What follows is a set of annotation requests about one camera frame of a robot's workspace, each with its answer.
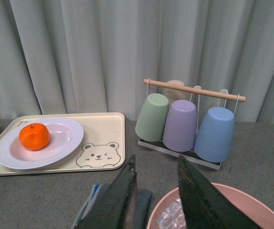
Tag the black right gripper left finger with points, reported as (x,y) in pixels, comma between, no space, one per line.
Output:
(116,208)

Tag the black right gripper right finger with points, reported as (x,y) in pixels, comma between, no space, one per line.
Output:
(204,206)

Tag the white ridged plate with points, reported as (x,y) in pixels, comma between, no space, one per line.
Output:
(66,135)

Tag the orange mandarin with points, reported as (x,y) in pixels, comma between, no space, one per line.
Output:
(34,136)

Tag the grey blue-edged cloth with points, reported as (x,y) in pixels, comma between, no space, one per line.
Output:
(98,190)

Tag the clear ice cubes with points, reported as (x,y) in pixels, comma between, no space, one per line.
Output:
(172,217)

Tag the pink bowl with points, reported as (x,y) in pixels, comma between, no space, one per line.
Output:
(253,208)

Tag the blue cup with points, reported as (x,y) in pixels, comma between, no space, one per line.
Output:
(214,138)

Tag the cream bear tray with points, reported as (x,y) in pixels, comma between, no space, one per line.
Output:
(102,146)

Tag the white cup holder rack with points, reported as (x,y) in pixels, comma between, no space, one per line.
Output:
(177,89)

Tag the purple cup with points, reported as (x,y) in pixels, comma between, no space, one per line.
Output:
(180,127)

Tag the light green cup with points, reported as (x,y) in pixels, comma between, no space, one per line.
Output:
(152,117)

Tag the beige cup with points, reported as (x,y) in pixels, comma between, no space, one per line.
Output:
(175,95)

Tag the grey curtain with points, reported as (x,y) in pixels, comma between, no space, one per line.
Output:
(82,56)

